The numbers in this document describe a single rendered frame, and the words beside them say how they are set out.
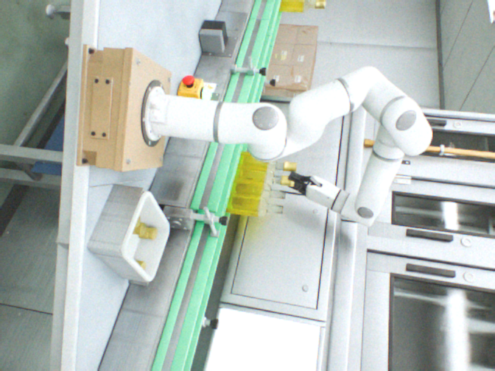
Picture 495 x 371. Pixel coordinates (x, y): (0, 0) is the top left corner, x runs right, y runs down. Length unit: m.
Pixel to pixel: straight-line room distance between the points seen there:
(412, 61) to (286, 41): 2.03
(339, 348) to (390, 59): 5.67
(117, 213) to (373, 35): 6.30
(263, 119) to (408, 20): 6.58
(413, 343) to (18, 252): 1.38
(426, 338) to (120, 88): 1.11
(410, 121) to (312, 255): 0.59
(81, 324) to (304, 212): 0.80
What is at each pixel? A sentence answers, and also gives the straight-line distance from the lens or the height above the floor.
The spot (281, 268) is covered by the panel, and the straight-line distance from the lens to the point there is 1.34.
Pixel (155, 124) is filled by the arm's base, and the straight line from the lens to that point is 0.93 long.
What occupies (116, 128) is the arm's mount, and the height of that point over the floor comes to 0.83.
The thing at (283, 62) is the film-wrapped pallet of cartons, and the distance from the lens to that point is 5.31.
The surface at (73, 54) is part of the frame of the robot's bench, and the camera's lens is 1.03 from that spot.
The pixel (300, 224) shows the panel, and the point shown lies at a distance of 1.40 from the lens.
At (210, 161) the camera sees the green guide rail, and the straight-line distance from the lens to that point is 1.24.
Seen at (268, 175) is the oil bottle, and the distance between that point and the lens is 1.32.
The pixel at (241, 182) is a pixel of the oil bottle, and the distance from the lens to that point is 1.31.
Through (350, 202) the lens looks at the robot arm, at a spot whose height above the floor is 1.35.
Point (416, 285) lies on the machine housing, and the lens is 1.43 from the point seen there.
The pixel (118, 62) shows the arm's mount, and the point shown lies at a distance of 0.86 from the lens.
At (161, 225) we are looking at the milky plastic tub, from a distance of 1.16.
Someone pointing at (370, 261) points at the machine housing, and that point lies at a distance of 1.42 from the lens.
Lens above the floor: 1.25
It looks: 10 degrees down
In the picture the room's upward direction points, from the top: 98 degrees clockwise
